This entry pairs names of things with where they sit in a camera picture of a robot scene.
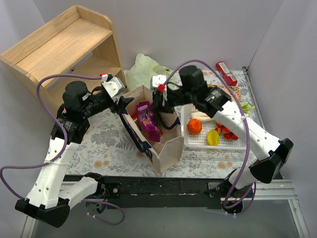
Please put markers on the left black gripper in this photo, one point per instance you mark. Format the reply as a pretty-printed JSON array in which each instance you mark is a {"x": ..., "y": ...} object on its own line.
[{"x": 118, "y": 104}]

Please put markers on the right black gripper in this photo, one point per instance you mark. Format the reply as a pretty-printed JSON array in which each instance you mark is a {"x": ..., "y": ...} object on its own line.
[{"x": 161, "y": 102}]

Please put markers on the purple snack packet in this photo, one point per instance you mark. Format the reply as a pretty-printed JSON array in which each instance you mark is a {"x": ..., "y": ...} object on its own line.
[{"x": 147, "y": 122}]

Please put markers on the light green plastic bag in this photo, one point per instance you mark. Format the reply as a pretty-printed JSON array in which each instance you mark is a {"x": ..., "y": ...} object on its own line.
[{"x": 143, "y": 70}]

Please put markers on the orange tangerine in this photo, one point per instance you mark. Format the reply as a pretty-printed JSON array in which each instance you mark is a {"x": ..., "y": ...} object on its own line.
[{"x": 194, "y": 126}]

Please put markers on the green spring onions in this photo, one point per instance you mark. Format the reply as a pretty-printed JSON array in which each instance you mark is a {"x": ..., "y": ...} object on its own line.
[{"x": 202, "y": 117}]

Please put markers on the beige canvas tote bag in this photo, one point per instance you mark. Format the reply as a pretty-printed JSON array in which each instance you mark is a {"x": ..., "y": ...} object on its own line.
[{"x": 163, "y": 154}]

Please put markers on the yellow bell pepper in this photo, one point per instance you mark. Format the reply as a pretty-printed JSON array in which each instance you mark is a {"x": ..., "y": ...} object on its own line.
[{"x": 213, "y": 138}]

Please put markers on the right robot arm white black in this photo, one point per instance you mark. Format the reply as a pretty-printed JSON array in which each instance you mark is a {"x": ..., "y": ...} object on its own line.
[{"x": 271, "y": 152}]

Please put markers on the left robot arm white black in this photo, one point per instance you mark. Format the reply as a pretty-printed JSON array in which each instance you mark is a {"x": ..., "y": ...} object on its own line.
[{"x": 45, "y": 202}]

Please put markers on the floral table mat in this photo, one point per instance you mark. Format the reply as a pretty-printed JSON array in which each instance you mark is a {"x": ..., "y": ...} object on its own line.
[{"x": 107, "y": 149}]

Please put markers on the red rectangular box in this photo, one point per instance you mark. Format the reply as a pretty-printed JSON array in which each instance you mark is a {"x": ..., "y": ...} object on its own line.
[{"x": 227, "y": 75}]

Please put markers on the wooden two-tier shelf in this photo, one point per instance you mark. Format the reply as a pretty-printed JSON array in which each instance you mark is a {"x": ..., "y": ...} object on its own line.
[{"x": 79, "y": 40}]

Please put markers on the floral rectangular tray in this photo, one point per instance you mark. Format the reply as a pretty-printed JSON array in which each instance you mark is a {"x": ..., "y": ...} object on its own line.
[{"x": 234, "y": 89}]

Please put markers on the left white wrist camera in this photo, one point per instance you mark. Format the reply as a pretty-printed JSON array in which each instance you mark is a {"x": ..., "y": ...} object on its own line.
[{"x": 113, "y": 85}]

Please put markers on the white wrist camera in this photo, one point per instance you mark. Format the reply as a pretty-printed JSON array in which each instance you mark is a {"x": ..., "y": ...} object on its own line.
[
  {"x": 113, "y": 85},
  {"x": 158, "y": 83}
]

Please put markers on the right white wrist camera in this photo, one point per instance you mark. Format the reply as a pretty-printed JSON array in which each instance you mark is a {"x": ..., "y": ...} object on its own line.
[{"x": 158, "y": 83}]

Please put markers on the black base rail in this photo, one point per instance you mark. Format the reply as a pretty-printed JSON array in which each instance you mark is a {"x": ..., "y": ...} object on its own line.
[{"x": 153, "y": 192}]

